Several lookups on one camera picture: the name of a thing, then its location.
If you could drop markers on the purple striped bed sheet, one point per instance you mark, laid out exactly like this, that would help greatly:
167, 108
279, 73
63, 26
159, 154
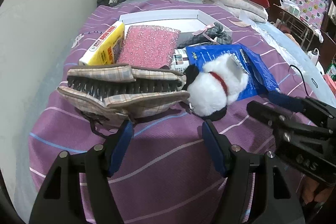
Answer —
166, 175

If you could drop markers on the blue plastic package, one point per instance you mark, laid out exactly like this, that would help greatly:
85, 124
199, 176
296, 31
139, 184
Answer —
261, 81

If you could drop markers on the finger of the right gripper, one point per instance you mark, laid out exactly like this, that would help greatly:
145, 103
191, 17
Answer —
266, 115
285, 101

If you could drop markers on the pink sparkly sponge cloth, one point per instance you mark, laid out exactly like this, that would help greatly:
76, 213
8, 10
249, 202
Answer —
148, 46

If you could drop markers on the grey plaid cloth with bow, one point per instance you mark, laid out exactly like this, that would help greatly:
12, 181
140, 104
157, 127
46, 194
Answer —
212, 34

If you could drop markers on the beige folded quilt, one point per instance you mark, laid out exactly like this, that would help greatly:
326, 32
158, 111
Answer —
254, 11

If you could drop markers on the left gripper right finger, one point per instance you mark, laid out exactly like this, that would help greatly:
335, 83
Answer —
261, 179

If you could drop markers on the white cardboard box tray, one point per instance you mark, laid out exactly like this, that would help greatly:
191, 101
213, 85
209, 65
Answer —
185, 20

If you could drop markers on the pink patterned gift box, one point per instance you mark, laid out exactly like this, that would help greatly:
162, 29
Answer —
313, 11

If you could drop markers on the yellow tissue pack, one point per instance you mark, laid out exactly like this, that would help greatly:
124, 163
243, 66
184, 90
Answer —
106, 49

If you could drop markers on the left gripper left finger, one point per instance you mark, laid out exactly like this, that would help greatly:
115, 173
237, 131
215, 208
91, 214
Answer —
59, 198

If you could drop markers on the white black plush dog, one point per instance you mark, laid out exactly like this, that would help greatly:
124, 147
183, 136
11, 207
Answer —
216, 86

